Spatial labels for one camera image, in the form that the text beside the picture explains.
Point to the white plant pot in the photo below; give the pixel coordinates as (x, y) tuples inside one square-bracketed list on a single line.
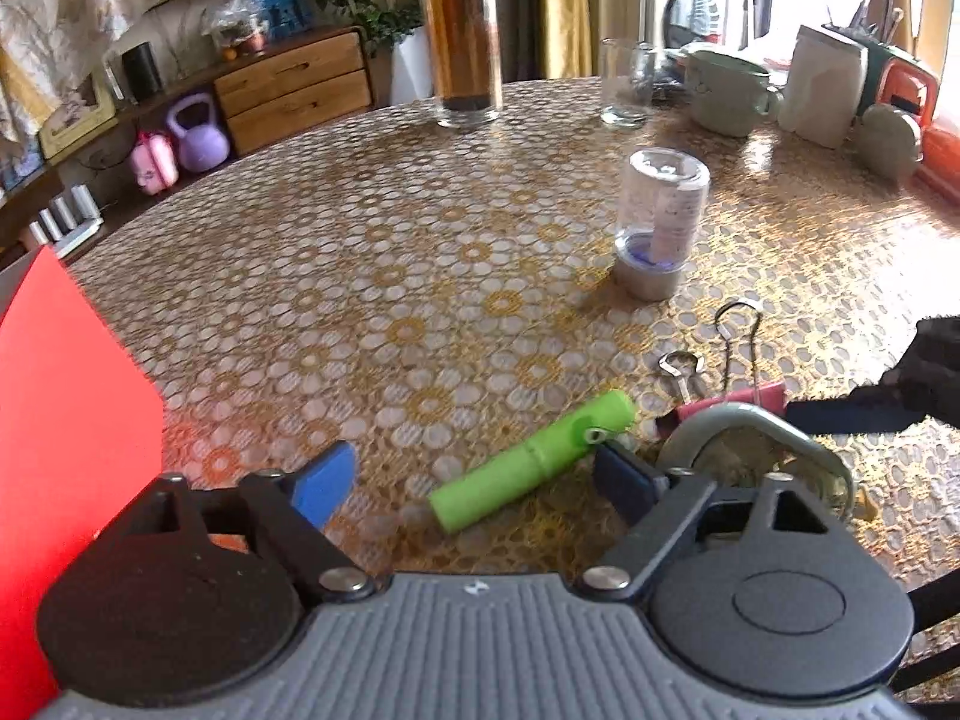
[(411, 67)]

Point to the green plastic tube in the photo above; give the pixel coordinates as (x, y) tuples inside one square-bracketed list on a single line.
[(525, 461)]

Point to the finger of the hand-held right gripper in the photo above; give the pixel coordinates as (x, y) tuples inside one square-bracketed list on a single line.
[(847, 416)]

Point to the yellow curtain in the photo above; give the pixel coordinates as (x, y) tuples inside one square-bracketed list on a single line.
[(566, 7)]

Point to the white slotted rack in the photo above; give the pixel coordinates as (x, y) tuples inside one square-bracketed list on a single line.
[(67, 221)]

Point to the clear drinking glass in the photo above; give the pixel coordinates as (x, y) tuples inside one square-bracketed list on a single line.
[(626, 86)]

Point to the pink toy case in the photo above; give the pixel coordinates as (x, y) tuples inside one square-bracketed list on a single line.
[(154, 165)]

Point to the floral cloth cover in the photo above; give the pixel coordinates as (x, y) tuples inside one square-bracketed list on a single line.
[(90, 0)]

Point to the pale green mug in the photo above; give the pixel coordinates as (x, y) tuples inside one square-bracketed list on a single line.
[(727, 97)]

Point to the pink binder clip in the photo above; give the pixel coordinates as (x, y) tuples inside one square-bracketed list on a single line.
[(731, 399)]

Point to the red cardboard box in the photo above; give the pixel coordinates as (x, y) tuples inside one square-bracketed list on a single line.
[(67, 427)]

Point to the purple kettlebell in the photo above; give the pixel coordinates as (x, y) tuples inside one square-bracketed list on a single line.
[(196, 139)]

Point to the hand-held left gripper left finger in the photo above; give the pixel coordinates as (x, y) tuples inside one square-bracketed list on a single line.
[(326, 484)]

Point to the blue-grey correction tape dispenser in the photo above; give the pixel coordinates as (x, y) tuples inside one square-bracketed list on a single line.
[(750, 416)]

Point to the orange plastic container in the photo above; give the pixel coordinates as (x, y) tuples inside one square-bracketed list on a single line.
[(911, 86)]

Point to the clear plastic bag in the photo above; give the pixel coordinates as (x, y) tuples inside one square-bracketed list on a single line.
[(236, 22)]

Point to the clear jar with grey lid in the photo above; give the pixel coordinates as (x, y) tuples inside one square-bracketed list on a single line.
[(664, 202)]

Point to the blue printed bag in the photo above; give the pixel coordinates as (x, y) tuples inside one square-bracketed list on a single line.
[(285, 4)]

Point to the white washing machine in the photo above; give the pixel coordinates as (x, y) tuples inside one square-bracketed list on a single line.
[(694, 4)]

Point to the green utensil holder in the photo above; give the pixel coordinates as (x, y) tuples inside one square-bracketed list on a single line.
[(885, 52)]

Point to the tall glass tea jar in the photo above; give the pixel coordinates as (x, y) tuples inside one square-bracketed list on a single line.
[(459, 30)]

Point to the pale green round box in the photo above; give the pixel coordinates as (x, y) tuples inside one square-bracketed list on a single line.
[(889, 142)]

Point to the white plastic container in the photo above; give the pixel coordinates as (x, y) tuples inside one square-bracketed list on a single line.
[(821, 86)]

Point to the wooden drawer cabinet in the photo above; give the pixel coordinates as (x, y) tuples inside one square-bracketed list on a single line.
[(300, 94)]

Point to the framed picture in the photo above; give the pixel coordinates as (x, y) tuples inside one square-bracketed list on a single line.
[(79, 116)]

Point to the black cylinder speaker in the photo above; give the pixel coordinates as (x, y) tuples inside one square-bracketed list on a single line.
[(142, 71)]

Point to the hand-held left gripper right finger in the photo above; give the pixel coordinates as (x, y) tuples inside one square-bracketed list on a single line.
[(626, 480)]

